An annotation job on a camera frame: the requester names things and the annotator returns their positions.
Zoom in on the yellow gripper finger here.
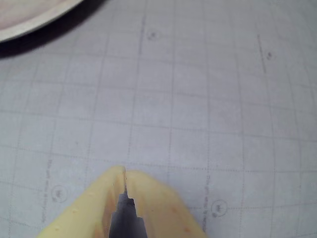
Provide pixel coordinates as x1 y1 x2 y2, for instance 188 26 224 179
36 165 126 238
126 170 209 238

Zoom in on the pink bowl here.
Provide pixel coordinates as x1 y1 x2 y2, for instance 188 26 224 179
0 0 84 43

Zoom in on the grey gridded gift wrap sheet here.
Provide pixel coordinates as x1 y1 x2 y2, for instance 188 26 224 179
0 0 317 238

